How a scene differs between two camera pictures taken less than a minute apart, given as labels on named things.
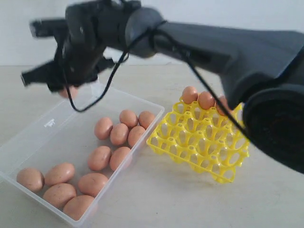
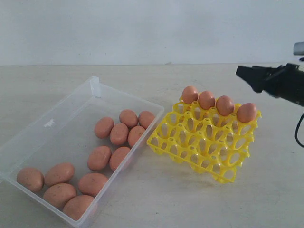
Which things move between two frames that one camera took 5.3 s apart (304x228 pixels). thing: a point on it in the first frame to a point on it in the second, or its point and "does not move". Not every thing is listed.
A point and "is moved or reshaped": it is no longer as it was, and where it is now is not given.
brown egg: x=206 y=100 does not move
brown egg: x=73 y=91 is moved or reshaped
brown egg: x=99 y=157 does not move
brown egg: x=224 y=101 does not move
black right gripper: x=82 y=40 to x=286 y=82
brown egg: x=103 y=128 does not move
